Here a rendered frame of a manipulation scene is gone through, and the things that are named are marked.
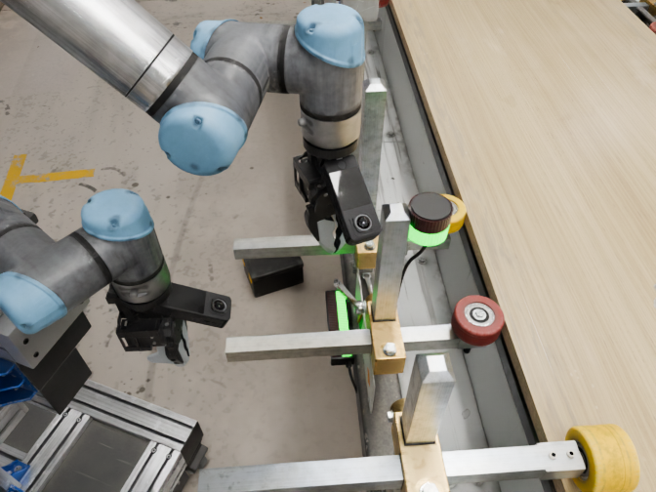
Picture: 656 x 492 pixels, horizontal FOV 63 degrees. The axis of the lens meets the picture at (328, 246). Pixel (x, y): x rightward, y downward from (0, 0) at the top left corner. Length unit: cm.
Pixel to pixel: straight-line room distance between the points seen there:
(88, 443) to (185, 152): 121
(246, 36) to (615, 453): 64
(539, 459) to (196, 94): 57
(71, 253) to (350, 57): 38
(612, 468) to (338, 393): 118
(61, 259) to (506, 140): 94
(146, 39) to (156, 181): 210
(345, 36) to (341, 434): 136
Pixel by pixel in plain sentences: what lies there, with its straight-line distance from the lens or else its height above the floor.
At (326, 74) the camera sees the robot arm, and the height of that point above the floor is 131.
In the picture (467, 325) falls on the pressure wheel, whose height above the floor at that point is 91.
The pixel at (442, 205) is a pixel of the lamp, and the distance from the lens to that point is 75.
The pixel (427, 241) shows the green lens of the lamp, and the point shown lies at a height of 107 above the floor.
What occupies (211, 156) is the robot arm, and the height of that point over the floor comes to 130.
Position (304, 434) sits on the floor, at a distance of 176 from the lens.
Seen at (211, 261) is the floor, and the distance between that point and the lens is 219.
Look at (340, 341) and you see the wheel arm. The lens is 89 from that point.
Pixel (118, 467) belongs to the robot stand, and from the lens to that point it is 159.
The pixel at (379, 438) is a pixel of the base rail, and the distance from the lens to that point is 99.
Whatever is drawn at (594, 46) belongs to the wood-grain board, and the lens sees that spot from 174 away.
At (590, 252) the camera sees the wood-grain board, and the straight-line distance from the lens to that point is 107.
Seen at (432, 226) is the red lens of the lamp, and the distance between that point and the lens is 73.
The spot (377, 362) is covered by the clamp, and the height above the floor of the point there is 86.
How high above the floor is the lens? 161
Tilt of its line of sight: 47 degrees down
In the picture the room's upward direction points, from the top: straight up
